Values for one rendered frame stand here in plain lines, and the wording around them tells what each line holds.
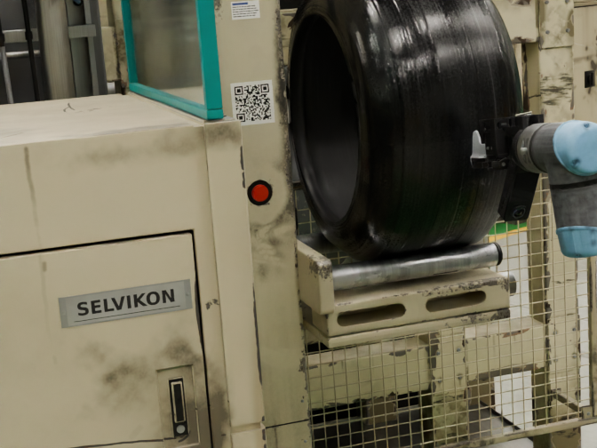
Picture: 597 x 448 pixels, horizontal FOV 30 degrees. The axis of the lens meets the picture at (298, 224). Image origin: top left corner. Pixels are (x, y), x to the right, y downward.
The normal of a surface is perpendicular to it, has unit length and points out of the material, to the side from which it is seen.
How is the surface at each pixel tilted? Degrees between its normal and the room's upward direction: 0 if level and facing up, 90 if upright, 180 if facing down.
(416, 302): 90
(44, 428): 90
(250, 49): 90
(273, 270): 90
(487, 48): 64
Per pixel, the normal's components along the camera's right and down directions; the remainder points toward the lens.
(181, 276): 0.30, 0.18
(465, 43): 0.23, -0.30
